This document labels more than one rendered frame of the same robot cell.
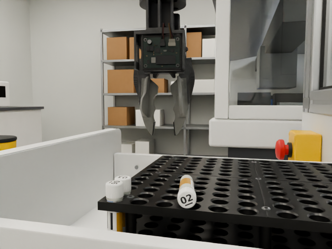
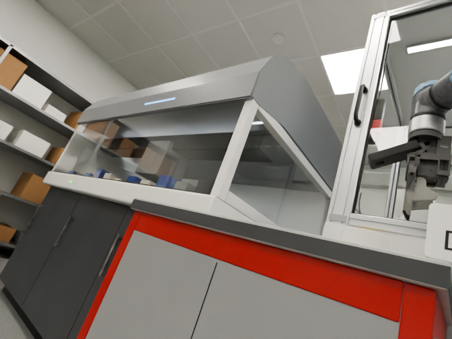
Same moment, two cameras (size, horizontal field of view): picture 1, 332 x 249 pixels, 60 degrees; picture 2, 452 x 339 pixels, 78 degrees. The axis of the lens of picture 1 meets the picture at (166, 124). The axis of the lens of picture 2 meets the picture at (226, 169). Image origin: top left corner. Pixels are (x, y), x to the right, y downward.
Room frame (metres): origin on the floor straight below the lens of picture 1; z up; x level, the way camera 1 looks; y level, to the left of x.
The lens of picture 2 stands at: (0.55, 0.72, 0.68)
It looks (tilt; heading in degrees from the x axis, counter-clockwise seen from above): 18 degrees up; 300
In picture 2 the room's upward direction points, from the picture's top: 20 degrees clockwise
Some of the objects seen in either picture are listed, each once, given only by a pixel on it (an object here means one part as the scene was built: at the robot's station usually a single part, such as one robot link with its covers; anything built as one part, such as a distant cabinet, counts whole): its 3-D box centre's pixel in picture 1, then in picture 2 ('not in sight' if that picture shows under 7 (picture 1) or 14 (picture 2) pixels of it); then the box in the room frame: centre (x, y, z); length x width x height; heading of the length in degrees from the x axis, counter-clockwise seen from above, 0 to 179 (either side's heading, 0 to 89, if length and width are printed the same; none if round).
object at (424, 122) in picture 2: not in sight; (425, 131); (0.45, 0.00, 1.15); 0.08 x 0.08 x 0.05
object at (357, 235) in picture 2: not in sight; (362, 246); (0.55, 0.22, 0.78); 0.07 x 0.07 x 0.04
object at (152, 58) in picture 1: (162, 36); (426, 159); (0.44, 0.01, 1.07); 0.09 x 0.08 x 0.12; 175
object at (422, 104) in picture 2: not in sight; (430, 104); (0.45, 0.01, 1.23); 0.09 x 0.08 x 0.11; 118
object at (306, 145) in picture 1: (302, 150); not in sight; (0.55, -0.26, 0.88); 0.07 x 0.05 x 0.07; 166
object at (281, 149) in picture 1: (283, 149); not in sight; (0.55, -0.23, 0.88); 0.04 x 0.03 x 0.04; 166
